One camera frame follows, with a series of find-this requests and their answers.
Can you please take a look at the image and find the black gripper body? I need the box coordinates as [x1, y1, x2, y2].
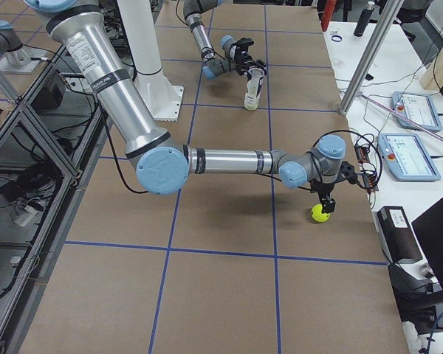
[309, 179, 336, 201]
[234, 52, 257, 76]

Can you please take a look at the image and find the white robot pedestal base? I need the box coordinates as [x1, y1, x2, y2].
[117, 0, 184, 122]

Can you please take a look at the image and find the black box with label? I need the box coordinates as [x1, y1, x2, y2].
[377, 206, 422, 264]

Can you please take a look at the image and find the far teach pendant tablet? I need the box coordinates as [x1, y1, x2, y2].
[391, 91, 442, 132]

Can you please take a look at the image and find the black monitor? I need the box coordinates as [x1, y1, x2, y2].
[412, 197, 443, 285]

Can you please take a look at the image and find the aluminium frame post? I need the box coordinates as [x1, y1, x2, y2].
[338, 0, 404, 116]

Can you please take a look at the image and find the black water bottle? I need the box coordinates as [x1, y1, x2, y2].
[353, 1, 375, 38]

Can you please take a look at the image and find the white blue tennis ball can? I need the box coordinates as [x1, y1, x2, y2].
[244, 67, 262, 100]

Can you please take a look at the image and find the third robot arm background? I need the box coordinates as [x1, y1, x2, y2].
[0, 20, 47, 74]

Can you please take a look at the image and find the near teach pendant tablet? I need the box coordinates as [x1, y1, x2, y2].
[377, 133, 441, 182]

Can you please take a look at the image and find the aluminium frame rack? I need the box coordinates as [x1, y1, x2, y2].
[0, 0, 137, 354]

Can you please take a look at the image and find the teach pendant tablet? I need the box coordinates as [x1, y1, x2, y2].
[377, 133, 441, 182]
[391, 91, 442, 132]

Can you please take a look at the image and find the black orange electronics module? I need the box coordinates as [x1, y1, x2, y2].
[354, 145, 378, 193]

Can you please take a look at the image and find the yellow tennis ball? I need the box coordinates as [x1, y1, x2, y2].
[244, 96, 259, 111]
[311, 204, 330, 223]

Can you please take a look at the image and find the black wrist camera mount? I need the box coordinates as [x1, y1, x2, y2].
[336, 161, 361, 187]
[233, 38, 254, 60]

